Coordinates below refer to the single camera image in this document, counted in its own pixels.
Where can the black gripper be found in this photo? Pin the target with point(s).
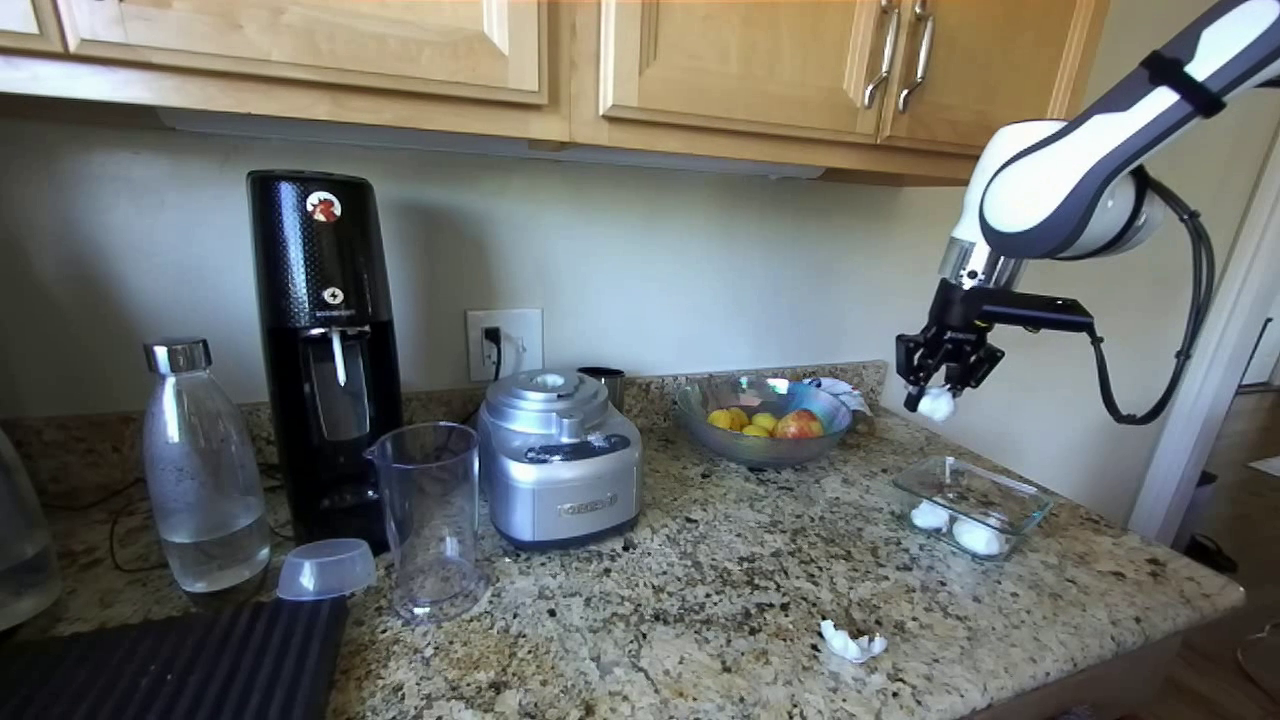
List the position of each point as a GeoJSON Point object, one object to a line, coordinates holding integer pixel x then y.
{"type": "Point", "coordinates": [963, 317]}

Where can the white garlic bulb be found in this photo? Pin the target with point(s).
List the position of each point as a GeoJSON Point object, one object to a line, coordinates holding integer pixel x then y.
{"type": "Point", "coordinates": [982, 536]}
{"type": "Point", "coordinates": [930, 514]}
{"type": "Point", "coordinates": [938, 404]}

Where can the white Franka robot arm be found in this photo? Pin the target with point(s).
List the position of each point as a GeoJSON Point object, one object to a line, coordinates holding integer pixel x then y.
{"type": "Point", "coordinates": [1065, 185]}

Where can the square clear glass bowl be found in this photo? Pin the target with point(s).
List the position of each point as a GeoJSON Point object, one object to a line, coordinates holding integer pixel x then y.
{"type": "Point", "coordinates": [1013, 493]}

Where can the grey glass fruit bowl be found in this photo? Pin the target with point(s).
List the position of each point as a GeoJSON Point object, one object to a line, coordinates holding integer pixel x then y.
{"type": "Point", "coordinates": [767, 454]}

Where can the blue white snack bag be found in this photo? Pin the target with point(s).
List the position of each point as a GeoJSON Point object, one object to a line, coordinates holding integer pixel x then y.
{"type": "Point", "coordinates": [838, 388]}

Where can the red orange apple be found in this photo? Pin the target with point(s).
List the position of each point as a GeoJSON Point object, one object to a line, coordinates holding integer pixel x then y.
{"type": "Point", "coordinates": [796, 424]}

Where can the yellow lemon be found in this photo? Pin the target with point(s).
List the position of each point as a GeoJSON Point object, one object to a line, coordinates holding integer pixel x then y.
{"type": "Point", "coordinates": [726, 416]}
{"type": "Point", "coordinates": [761, 424]}

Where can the dark metal pot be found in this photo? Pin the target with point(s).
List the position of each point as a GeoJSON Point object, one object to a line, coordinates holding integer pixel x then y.
{"type": "Point", "coordinates": [601, 372]}

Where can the small food processor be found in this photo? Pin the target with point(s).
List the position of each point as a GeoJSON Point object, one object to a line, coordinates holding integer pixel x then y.
{"type": "Point", "coordinates": [560, 465]}

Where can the black power plug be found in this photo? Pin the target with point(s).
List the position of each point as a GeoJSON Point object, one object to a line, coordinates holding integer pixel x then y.
{"type": "Point", "coordinates": [495, 350]}

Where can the clear plastic measuring cup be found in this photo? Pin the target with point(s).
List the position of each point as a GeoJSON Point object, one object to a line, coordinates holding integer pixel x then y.
{"type": "Point", "coordinates": [426, 534]}

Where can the black soda maker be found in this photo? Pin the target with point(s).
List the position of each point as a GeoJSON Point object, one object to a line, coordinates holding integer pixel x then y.
{"type": "Point", "coordinates": [320, 403]}

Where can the wooden upper cabinets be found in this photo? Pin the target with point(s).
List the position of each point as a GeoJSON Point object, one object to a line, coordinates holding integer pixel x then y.
{"type": "Point", "coordinates": [403, 52]}

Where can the translucent plastic lid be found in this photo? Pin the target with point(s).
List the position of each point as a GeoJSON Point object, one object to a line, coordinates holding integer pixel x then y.
{"type": "Point", "coordinates": [326, 571]}

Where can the clear bottle with silver cap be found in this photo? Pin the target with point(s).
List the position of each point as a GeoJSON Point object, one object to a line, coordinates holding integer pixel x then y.
{"type": "Point", "coordinates": [201, 493]}

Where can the black ribbed drying mat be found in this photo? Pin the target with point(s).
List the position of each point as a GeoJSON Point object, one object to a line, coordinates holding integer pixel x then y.
{"type": "Point", "coordinates": [172, 663]}

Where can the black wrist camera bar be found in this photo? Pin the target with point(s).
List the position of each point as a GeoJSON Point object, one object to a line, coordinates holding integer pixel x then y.
{"type": "Point", "coordinates": [1045, 312]}

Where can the white door frame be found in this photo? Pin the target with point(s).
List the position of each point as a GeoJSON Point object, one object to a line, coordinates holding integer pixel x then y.
{"type": "Point", "coordinates": [1194, 454]}

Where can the white wall outlet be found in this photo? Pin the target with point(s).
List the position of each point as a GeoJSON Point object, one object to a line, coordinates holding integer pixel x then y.
{"type": "Point", "coordinates": [522, 340]}

